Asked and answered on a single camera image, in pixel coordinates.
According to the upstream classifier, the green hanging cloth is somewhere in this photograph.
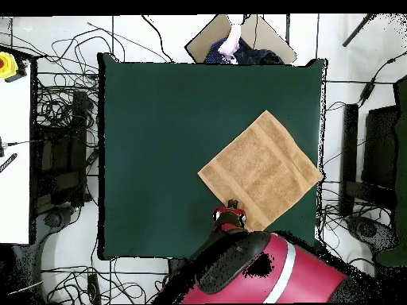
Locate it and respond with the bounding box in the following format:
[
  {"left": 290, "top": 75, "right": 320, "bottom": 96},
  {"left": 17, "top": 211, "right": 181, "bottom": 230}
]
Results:
[{"left": 374, "top": 74, "right": 407, "bottom": 268}]

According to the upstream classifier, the grey caster foot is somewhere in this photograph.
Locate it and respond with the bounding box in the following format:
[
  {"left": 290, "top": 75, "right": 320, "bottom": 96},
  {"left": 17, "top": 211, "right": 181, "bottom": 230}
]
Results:
[
  {"left": 34, "top": 206, "right": 76, "bottom": 237},
  {"left": 346, "top": 215, "right": 398, "bottom": 252}
]

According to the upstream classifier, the dark green table cloth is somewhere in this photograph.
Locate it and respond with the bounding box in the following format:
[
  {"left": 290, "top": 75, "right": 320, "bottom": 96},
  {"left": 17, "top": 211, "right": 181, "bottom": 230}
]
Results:
[{"left": 96, "top": 52, "right": 328, "bottom": 261}]

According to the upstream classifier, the yellow emergency stop button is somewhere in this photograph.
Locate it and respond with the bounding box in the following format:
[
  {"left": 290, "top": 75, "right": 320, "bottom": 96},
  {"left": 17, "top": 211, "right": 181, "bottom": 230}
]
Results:
[{"left": 0, "top": 51, "right": 29, "bottom": 83}]

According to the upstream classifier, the black equipment stand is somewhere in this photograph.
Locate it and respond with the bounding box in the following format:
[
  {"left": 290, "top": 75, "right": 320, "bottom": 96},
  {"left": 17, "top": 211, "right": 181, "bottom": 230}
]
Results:
[{"left": 29, "top": 88, "right": 93, "bottom": 210}]

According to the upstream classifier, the black inline power adapter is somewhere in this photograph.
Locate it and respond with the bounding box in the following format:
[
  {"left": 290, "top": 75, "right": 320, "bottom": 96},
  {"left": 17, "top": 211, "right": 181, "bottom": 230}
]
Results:
[{"left": 357, "top": 79, "right": 378, "bottom": 106}]

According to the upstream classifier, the black power strip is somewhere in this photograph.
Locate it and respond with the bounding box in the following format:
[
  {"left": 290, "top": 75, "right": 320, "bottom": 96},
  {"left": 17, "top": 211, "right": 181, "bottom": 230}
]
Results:
[{"left": 87, "top": 272, "right": 102, "bottom": 304}]

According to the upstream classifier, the black cable tangle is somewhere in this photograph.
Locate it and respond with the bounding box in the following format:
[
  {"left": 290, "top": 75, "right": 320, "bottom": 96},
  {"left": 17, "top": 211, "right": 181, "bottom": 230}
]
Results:
[
  {"left": 317, "top": 180, "right": 382, "bottom": 268},
  {"left": 31, "top": 21, "right": 172, "bottom": 128},
  {"left": 41, "top": 264, "right": 169, "bottom": 304}
]

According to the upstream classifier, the thin black bar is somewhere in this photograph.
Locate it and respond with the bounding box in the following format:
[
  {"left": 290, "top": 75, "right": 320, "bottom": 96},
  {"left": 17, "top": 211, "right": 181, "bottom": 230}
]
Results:
[{"left": 341, "top": 13, "right": 378, "bottom": 48}]

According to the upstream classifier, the cardboard box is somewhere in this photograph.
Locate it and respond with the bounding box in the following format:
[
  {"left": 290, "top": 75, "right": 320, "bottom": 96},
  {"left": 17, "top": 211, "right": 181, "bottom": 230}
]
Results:
[{"left": 184, "top": 14, "right": 298, "bottom": 65}]

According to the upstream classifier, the dark garment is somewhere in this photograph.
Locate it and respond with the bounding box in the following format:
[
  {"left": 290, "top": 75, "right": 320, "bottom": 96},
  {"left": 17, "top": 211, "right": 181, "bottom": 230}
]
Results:
[{"left": 233, "top": 37, "right": 285, "bottom": 65}]

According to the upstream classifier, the white desk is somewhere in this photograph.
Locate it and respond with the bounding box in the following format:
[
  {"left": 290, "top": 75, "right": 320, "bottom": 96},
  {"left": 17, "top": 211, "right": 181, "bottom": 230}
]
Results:
[{"left": 0, "top": 63, "right": 33, "bottom": 245}]

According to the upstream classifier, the black upright bar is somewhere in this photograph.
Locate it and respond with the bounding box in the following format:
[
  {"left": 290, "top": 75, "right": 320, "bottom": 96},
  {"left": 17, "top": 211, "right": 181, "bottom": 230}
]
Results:
[{"left": 338, "top": 102, "right": 360, "bottom": 217}]

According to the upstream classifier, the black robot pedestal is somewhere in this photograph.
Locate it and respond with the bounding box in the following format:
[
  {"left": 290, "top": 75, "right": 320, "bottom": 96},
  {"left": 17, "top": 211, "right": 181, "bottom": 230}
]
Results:
[{"left": 167, "top": 257, "right": 189, "bottom": 279}]

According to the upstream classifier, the black strap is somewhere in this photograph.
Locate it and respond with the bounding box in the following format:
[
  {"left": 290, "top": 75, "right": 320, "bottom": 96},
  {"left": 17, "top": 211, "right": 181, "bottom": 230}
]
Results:
[{"left": 0, "top": 152, "right": 18, "bottom": 174}]

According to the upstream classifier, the black flat case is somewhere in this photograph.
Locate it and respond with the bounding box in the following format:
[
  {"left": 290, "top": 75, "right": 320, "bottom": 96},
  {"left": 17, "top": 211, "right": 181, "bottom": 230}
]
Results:
[{"left": 360, "top": 104, "right": 400, "bottom": 191}]

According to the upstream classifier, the tan terry towel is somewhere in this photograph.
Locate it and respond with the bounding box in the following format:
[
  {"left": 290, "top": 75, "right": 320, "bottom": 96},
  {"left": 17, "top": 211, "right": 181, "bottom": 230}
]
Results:
[{"left": 196, "top": 109, "right": 324, "bottom": 233}]

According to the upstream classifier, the navy dotted garment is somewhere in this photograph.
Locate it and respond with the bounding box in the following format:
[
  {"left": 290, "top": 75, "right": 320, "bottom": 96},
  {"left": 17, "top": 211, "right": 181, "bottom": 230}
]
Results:
[{"left": 203, "top": 37, "right": 231, "bottom": 64}]

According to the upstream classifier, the white pink garment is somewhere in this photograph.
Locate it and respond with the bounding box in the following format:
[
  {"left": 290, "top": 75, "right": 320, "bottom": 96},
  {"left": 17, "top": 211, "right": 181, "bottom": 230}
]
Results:
[{"left": 217, "top": 23, "right": 242, "bottom": 63}]

